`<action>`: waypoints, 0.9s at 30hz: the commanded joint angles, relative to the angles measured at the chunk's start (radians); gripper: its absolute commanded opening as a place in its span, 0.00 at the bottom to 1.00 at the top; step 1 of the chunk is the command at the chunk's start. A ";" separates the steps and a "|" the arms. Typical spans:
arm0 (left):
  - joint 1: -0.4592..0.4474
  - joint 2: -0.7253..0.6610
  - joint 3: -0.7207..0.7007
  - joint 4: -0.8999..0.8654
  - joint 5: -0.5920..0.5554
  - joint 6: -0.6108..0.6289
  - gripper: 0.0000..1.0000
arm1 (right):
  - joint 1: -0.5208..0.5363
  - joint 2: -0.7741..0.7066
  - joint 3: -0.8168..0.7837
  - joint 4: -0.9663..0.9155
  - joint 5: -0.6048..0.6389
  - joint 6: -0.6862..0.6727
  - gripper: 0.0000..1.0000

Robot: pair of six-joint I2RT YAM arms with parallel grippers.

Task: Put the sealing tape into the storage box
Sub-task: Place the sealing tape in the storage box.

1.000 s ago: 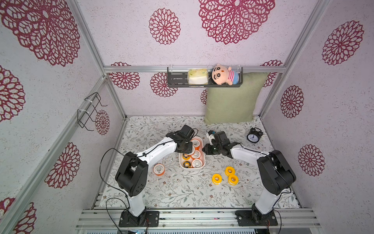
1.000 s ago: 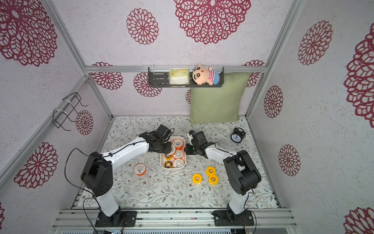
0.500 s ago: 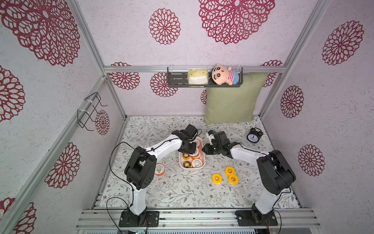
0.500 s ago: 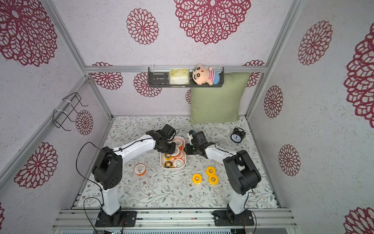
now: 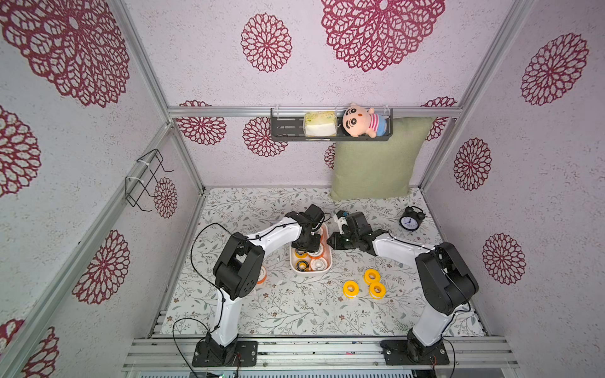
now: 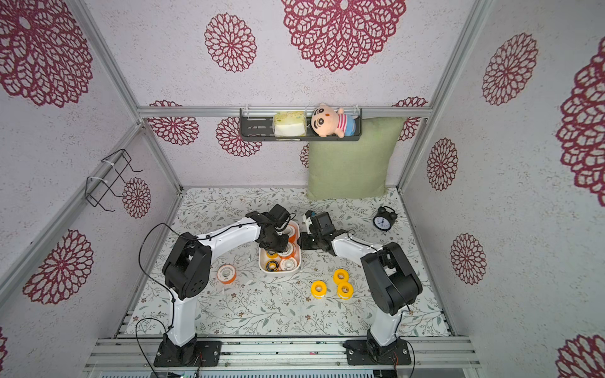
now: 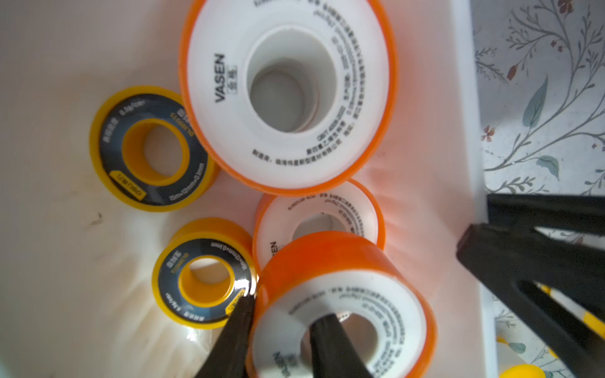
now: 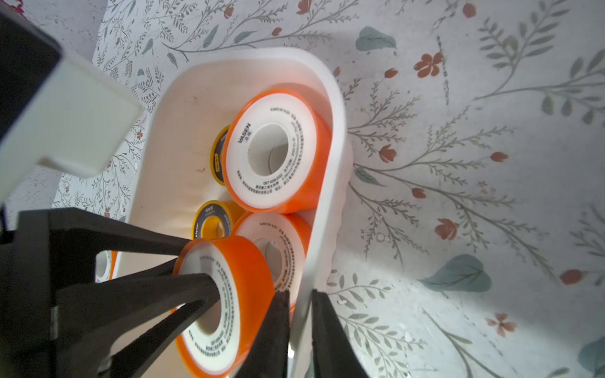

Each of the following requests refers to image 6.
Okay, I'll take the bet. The orange tape roll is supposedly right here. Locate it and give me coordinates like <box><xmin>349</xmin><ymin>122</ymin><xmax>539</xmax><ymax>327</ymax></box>
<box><xmin>285</xmin><ymin>221</ymin><xmax>299</xmax><ymax>243</ymax></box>
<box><xmin>217</xmin><ymin>264</ymin><xmax>237</xmax><ymax>284</ymax></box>
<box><xmin>280</xmin><ymin>258</ymin><xmax>299</xmax><ymax>272</ymax></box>
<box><xmin>278</xmin><ymin>243</ymin><xmax>299</xmax><ymax>258</ymax></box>

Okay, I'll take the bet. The white plastic storage box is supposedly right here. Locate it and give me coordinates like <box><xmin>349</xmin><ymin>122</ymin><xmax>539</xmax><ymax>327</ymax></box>
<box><xmin>258</xmin><ymin>241</ymin><xmax>302</xmax><ymax>277</ymax></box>

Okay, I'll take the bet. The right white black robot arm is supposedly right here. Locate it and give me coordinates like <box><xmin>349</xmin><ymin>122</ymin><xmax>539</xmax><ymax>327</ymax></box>
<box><xmin>298</xmin><ymin>230</ymin><xmax>423</xmax><ymax>358</ymax></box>

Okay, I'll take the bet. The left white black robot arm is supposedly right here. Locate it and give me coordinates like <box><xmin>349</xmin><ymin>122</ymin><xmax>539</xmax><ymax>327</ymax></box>
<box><xmin>162</xmin><ymin>212</ymin><xmax>290</xmax><ymax>348</ymax></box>

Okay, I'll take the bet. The yellow tape roll top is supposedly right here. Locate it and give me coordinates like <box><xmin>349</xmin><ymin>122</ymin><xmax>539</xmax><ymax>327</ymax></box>
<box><xmin>332</xmin><ymin>269</ymin><xmax>350</xmax><ymax>286</ymax></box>

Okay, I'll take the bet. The yellow tape roll left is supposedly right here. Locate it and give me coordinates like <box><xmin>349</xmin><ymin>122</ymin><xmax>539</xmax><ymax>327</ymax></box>
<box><xmin>310</xmin><ymin>280</ymin><xmax>327</xmax><ymax>299</ymax></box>

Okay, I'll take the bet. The black alarm clock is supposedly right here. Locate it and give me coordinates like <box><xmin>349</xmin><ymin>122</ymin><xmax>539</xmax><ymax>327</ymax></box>
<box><xmin>373</xmin><ymin>206</ymin><xmax>398</xmax><ymax>232</ymax></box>

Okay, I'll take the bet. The green pillow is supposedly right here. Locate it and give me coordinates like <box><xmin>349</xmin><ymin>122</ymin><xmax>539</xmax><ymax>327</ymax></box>
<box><xmin>307</xmin><ymin>117</ymin><xmax>407</xmax><ymax>200</ymax></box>

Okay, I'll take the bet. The plush doll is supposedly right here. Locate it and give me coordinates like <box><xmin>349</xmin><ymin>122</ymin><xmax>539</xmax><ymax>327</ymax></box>
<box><xmin>310</xmin><ymin>103</ymin><xmax>357</xmax><ymax>139</ymax></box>

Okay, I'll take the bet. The yellow green sponge pack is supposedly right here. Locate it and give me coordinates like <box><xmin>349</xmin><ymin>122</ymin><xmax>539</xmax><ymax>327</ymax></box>
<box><xmin>273</xmin><ymin>111</ymin><xmax>307</xmax><ymax>137</ymax></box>

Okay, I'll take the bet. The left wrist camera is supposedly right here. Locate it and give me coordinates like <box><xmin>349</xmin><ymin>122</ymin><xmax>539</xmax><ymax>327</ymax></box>
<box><xmin>268</xmin><ymin>205</ymin><xmax>291</xmax><ymax>228</ymax></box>

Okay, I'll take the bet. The black wall shelf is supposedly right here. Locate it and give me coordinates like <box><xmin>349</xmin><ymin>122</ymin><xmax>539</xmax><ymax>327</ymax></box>
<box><xmin>239</xmin><ymin>107</ymin><xmax>363</xmax><ymax>142</ymax></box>

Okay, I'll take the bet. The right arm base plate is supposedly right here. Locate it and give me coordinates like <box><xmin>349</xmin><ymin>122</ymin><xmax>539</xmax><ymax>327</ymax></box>
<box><xmin>343</xmin><ymin>332</ymin><xmax>412</xmax><ymax>366</ymax></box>

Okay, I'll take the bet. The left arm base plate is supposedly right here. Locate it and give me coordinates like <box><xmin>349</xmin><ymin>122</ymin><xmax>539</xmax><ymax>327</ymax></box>
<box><xmin>153</xmin><ymin>333</ymin><xmax>222</xmax><ymax>368</ymax></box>

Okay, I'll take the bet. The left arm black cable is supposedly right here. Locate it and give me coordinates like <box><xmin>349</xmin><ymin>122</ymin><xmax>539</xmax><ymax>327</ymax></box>
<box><xmin>134</xmin><ymin>212</ymin><xmax>296</xmax><ymax>378</ymax></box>

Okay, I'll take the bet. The black wire wall rack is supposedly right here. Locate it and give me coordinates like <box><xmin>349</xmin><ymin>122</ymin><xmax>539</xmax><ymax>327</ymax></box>
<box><xmin>84</xmin><ymin>148</ymin><xmax>142</xmax><ymax>213</ymax></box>

